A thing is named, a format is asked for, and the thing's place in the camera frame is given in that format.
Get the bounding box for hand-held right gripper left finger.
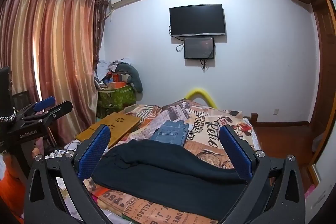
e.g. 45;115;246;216
24;124;116;224

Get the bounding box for wardrobe sliding door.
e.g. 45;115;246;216
308;158;322;188

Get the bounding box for striped orange curtain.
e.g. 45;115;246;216
0;0;109;146

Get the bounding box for wooden panel door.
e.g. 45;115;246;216
312;1;336;169

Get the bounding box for large black wall television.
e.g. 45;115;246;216
169;4;227;38

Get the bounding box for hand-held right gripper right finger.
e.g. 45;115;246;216
218;124;306;224

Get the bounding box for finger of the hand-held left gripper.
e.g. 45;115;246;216
20;97;56;119
22;101;73;126

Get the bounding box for printed blanket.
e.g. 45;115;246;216
84;99;260;224

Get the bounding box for small black wall monitor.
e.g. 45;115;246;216
184;36;216;60

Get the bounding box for wooden bed frame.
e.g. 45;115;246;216
243;113;258;128

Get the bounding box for blue jeans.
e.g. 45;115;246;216
150;120;190;147

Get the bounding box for person's left forearm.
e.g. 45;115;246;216
0;153;30;217

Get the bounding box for pile of clothes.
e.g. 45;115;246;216
94;57;137;88

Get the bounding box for yellow foam tube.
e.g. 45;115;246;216
186;88;219;109

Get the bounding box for yellow paw-print cushion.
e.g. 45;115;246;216
76;112;141;148

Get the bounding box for dark pants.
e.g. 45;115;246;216
92;139;254;220

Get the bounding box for green storage bag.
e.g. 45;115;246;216
97;82;136;116

